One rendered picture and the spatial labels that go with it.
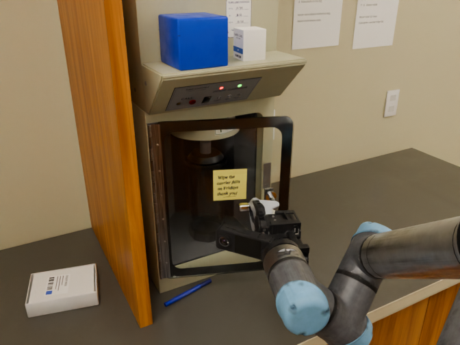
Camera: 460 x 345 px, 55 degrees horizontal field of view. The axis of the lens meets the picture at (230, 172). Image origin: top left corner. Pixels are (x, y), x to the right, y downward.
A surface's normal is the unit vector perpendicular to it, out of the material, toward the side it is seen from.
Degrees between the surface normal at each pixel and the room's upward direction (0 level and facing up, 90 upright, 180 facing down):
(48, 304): 90
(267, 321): 0
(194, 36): 90
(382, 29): 90
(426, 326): 90
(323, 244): 0
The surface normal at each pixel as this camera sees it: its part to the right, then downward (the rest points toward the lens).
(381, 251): -0.99, -0.13
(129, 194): 0.48, 0.37
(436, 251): -0.98, 0.07
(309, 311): 0.14, 0.41
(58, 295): 0.00, -0.91
